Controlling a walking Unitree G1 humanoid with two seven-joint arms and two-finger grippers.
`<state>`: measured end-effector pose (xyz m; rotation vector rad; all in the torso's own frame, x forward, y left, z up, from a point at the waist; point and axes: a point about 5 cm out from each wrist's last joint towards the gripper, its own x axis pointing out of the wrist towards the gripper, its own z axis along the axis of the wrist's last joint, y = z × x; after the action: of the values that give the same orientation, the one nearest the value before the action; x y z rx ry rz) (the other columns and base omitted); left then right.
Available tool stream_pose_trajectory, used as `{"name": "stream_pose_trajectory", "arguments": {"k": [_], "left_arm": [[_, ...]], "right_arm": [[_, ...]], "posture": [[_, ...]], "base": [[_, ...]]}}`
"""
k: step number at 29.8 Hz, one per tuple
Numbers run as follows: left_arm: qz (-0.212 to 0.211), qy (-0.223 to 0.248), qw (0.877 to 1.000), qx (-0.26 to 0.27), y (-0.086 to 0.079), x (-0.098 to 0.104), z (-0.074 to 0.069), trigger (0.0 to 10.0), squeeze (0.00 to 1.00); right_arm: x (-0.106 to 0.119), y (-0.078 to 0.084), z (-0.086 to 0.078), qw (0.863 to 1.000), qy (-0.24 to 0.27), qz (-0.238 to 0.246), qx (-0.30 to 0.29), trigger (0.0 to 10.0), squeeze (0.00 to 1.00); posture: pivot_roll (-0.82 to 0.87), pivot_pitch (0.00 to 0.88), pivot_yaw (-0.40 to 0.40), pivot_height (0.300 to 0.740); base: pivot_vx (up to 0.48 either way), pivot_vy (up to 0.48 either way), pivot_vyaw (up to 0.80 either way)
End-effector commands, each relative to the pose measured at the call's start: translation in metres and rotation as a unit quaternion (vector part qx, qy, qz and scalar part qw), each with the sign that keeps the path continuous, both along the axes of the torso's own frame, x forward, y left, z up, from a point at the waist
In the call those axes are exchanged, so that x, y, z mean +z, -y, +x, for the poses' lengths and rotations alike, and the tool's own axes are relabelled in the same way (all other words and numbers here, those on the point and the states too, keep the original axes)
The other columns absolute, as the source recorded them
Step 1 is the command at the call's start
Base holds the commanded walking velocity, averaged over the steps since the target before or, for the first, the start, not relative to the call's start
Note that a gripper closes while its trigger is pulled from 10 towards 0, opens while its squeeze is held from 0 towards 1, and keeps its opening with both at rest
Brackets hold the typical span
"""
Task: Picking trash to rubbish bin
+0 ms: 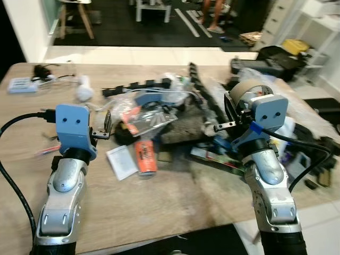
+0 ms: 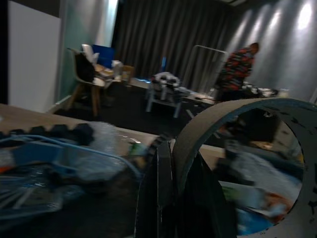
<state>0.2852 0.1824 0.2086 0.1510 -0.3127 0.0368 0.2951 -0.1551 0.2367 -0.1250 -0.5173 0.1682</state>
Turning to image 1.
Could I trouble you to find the clear bag of parts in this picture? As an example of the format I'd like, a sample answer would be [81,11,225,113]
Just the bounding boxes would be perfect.
[102,88,179,136]

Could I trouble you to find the pale battery box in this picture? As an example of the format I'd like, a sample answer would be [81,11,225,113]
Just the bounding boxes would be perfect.
[7,77,41,95]

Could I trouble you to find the short black cable chain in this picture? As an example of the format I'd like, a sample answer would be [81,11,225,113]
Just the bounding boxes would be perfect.
[103,78,179,97]

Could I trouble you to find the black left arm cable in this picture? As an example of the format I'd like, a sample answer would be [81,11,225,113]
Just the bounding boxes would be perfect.
[0,109,57,240]

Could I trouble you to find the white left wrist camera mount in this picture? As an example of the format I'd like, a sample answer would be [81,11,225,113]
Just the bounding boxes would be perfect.
[55,104,98,161]

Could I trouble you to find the black boxy parts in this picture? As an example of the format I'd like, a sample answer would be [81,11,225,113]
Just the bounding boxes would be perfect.
[300,151,335,189]

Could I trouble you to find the yellow box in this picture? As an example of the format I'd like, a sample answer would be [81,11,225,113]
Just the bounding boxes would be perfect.
[280,38,310,55]

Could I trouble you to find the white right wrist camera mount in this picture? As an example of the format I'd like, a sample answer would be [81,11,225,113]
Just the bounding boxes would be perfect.
[232,94,290,156]

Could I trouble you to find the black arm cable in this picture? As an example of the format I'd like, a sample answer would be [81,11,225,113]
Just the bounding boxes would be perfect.
[0,109,57,240]
[249,121,336,193]

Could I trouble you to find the white furniture frame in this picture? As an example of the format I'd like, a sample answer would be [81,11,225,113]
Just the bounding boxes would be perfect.
[135,0,173,23]

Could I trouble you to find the long black cable chain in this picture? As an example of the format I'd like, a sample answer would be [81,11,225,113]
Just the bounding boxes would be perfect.
[188,62,232,125]

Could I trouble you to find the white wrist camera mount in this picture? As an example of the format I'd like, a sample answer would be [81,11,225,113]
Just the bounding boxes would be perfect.
[232,94,290,156]
[55,104,98,161]

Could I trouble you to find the small white plastic bag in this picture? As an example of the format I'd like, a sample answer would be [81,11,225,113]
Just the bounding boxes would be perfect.
[274,114,298,157]

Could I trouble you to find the black case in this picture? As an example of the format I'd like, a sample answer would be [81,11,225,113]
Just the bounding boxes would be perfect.
[258,45,310,81]

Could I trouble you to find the white drawer unit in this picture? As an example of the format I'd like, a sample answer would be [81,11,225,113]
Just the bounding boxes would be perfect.
[259,0,340,99]

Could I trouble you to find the white round plastic item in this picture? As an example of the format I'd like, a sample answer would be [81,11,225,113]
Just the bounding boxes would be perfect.
[73,75,96,103]

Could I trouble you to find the grey rough block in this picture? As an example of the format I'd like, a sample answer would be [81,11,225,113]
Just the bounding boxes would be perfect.
[158,101,210,145]

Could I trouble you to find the black floor carpet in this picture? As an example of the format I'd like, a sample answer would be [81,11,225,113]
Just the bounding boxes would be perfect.
[52,0,277,48]

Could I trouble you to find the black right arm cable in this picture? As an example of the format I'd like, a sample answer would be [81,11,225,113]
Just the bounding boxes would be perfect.
[249,121,336,193]

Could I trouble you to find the wooden stool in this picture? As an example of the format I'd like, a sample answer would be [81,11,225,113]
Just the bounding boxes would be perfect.
[56,0,97,40]

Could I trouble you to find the green circuit board strip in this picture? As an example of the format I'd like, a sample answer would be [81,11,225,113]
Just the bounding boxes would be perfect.
[189,144,248,176]

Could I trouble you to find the person's bare legs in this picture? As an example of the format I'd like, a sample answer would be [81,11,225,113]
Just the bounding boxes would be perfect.
[198,0,230,34]

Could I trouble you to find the small black device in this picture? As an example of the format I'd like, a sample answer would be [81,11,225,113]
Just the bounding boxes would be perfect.
[32,63,60,81]

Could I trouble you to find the clear plastic wrap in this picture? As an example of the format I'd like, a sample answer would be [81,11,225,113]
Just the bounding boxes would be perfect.
[236,66,290,94]

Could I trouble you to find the blue curved plastic part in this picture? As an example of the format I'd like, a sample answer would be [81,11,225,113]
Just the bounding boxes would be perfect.
[134,90,173,109]

